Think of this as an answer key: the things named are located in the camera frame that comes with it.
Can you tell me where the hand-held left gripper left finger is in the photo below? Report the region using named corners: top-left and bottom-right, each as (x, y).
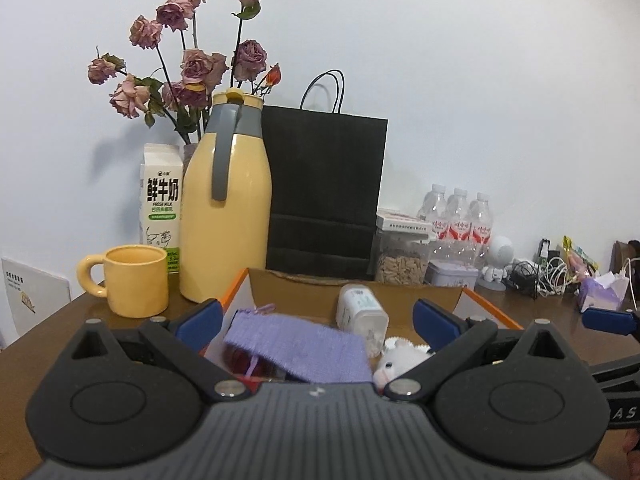
top-left (65, 299), bottom-right (251, 403)

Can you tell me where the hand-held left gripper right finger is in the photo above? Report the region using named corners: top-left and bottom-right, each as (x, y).
top-left (382, 299), bottom-right (581, 403)

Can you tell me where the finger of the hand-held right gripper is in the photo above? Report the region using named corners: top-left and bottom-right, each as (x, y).
top-left (587, 355), bottom-right (640, 396)
top-left (581, 306), bottom-right (640, 337)

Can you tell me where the white and yellow plush alpaca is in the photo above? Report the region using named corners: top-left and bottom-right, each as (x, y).
top-left (374, 337), bottom-right (436, 393)

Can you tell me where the red rose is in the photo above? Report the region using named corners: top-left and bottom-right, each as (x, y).
top-left (222, 345), bottom-right (281, 381)

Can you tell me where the clear plastic jar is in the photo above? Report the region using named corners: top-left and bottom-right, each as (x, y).
top-left (336, 284), bottom-right (390, 358)

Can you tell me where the purple knitted pouch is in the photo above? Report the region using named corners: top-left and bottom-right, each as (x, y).
top-left (223, 304), bottom-right (373, 386)

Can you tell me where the orange cardboard box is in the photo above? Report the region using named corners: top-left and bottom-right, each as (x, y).
top-left (200, 267), bottom-right (523, 396)

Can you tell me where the purple tissue pack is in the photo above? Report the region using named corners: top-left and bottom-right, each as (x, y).
top-left (580, 271), bottom-right (630, 312)

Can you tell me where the grey printed tin box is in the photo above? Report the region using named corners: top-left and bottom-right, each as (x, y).
top-left (427, 259), bottom-right (480, 290)

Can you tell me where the dark brown bag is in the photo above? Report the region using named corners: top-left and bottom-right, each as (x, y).
top-left (614, 241), bottom-right (640, 286)

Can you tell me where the colourful snack packet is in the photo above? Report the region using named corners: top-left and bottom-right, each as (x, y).
top-left (562, 236), bottom-right (598, 277)

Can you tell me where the clear seed container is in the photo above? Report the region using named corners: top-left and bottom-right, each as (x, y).
top-left (375, 208), bottom-right (433, 285)

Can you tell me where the yellow ceramic mug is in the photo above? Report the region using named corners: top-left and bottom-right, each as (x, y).
top-left (76, 245), bottom-right (169, 318)

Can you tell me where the white robot speaker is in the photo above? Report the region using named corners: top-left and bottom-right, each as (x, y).
top-left (477, 236), bottom-right (516, 292)

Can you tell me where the yellow thermos jug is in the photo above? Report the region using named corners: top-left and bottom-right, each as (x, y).
top-left (179, 88), bottom-right (273, 304)

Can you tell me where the white milk carton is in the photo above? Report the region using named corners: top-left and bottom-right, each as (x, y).
top-left (139, 143), bottom-right (183, 275)

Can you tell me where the purple flower vase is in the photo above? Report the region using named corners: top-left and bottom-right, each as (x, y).
top-left (182, 142), bottom-right (201, 176)

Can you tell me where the white paper box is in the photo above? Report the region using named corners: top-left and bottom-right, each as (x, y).
top-left (0, 256), bottom-right (72, 350)

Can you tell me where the black paper bag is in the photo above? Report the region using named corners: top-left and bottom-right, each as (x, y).
top-left (261, 70), bottom-right (389, 281)

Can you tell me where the dried pink rose bouquet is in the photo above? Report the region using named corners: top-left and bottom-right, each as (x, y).
top-left (87, 0), bottom-right (283, 145)

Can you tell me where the black cable tangle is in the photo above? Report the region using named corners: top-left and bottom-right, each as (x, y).
top-left (510, 259), bottom-right (543, 298)

